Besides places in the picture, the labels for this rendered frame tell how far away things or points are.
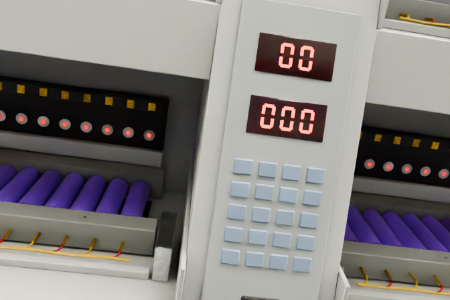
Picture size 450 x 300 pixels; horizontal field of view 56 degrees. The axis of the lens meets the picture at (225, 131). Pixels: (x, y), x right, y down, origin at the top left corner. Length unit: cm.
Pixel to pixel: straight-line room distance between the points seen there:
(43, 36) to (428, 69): 23
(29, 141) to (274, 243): 28
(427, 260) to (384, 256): 4
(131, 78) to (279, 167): 24
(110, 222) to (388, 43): 23
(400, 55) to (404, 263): 17
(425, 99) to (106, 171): 28
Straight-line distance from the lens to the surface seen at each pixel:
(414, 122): 51
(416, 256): 38
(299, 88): 25
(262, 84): 24
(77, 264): 32
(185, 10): 25
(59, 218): 34
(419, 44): 28
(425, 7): 37
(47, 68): 47
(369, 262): 37
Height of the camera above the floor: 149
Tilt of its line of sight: 3 degrees down
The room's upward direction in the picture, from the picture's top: 8 degrees clockwise
